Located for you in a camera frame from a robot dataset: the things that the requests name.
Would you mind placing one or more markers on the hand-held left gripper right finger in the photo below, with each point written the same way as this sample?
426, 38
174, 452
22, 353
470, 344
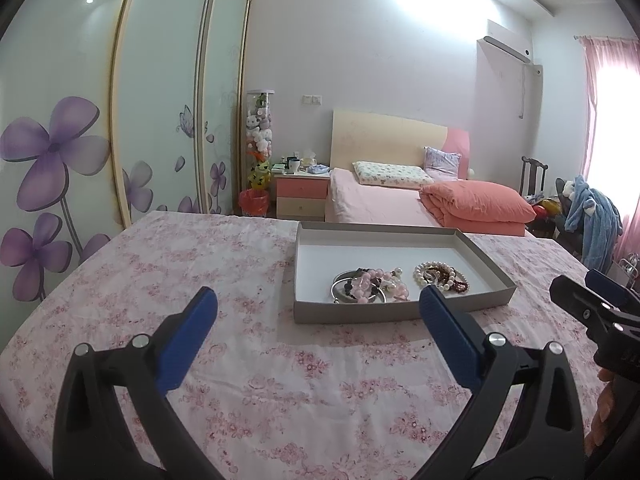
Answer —
447, 335

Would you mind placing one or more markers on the person's right hand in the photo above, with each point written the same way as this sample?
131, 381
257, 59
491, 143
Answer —
607, 410

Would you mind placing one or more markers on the pink curtain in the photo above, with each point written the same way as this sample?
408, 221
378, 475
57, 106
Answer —
607, 135

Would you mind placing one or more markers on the blue folded cloth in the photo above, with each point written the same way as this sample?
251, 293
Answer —
317, 169

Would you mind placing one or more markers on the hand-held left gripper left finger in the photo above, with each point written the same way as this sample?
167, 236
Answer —
190, 335

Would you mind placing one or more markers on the white air conditioner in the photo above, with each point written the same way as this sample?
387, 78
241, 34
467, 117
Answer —
505, 42

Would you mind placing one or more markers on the cream floral pillow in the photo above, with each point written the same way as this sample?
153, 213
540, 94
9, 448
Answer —
390, 175

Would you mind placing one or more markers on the yellow plush toy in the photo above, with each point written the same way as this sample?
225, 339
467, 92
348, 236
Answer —
259, 176

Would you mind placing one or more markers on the grey cardboard box tray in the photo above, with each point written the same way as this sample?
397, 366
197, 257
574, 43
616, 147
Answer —
320, 312

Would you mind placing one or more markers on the dark wooden chair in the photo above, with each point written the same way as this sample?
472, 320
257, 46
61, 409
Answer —
534, 175

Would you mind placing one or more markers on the white mug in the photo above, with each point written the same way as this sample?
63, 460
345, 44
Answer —
293, 166

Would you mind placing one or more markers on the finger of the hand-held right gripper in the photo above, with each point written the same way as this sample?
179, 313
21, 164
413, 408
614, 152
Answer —
575, 297
610, 287

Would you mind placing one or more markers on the clear tube of plush toys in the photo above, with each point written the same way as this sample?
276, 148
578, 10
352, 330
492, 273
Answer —
260, 125

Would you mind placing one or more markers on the colourful toy pile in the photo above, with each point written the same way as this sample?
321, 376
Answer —
542, 207

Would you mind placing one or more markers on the pink and cream nightstand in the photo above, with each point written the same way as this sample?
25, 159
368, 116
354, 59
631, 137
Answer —
300, 195

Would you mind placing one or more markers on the bed with cream headboard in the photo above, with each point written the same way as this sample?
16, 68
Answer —
380, 135

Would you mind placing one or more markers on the blue plush robe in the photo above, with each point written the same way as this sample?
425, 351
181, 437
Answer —
595, 225

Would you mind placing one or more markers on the wardrobe with purple flower doors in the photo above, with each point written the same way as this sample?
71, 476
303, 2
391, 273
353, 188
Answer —
75, 110

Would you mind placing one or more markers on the folded coral duvet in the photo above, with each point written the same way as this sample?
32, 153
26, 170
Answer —
475, 205

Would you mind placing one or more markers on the white wall switch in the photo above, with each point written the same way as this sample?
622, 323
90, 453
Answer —
311, 100

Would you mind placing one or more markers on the red trash bin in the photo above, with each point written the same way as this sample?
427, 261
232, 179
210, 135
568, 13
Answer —
253, 204

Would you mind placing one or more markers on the lilac printed pillow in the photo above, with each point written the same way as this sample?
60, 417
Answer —
442, 162

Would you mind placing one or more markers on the thin silver bangle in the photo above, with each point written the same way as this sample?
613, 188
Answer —
334, 287

